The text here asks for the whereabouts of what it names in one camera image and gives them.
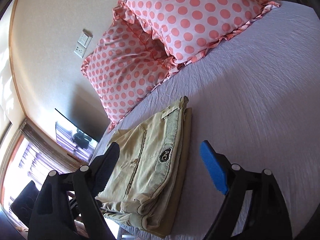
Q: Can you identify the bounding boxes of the beige khaki pants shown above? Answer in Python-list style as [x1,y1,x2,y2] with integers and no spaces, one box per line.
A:
[96,96,192,238]

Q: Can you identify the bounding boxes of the black framed mirror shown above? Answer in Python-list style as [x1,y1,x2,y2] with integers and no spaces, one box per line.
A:
[55,109,98,163]

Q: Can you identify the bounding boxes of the lavender bed sheet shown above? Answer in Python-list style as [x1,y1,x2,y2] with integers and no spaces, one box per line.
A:
[89,0,320,240]

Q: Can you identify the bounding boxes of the polka dot pillow near window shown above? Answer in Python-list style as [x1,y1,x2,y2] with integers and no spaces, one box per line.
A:
[81,0,178,132]

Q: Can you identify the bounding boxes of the polka dot pillow near door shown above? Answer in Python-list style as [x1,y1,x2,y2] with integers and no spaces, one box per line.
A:
[126,0,280,64]

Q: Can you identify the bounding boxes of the wooden window frame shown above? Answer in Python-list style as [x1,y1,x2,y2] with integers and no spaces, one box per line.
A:
[1,120,82,231]

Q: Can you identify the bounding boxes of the white wall outlet plate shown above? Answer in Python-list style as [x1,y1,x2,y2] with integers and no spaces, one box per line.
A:
[74,29,93,58]

